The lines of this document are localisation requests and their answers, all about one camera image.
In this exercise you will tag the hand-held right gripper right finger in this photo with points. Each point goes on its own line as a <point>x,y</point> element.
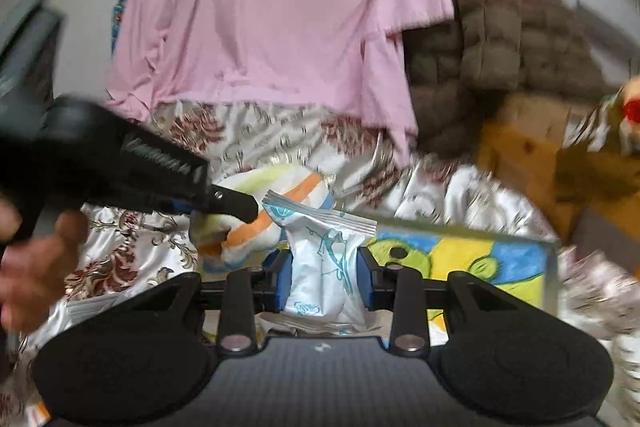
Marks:
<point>365,287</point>

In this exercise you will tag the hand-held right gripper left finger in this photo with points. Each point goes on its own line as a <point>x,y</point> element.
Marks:
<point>282,287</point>

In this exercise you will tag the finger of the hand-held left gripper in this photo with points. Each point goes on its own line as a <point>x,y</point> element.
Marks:
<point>232,203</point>

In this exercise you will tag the striped sock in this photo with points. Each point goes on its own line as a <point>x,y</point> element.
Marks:
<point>250,217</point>

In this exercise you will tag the white blue-print packet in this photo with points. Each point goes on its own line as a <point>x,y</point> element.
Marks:
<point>320,267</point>

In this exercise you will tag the person's left hand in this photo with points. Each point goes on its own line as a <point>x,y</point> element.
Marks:
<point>35,272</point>

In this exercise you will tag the floral satin blanket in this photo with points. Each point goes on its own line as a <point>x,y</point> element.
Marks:
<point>150,232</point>

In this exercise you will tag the grey box with colourful drawing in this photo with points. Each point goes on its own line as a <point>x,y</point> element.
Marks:
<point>475,267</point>

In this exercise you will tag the pink cloth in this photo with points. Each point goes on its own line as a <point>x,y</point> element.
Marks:
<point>280,7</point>

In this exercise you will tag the cardboard box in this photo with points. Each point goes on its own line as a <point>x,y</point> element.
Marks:
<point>535,109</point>

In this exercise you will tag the olive puffer jacket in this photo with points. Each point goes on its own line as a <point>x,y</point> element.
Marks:
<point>490,37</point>

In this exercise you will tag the stuffed toy with red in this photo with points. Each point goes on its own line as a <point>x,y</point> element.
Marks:
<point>620,107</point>

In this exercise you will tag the wooden bed frame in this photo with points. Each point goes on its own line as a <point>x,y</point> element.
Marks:
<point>530,167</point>

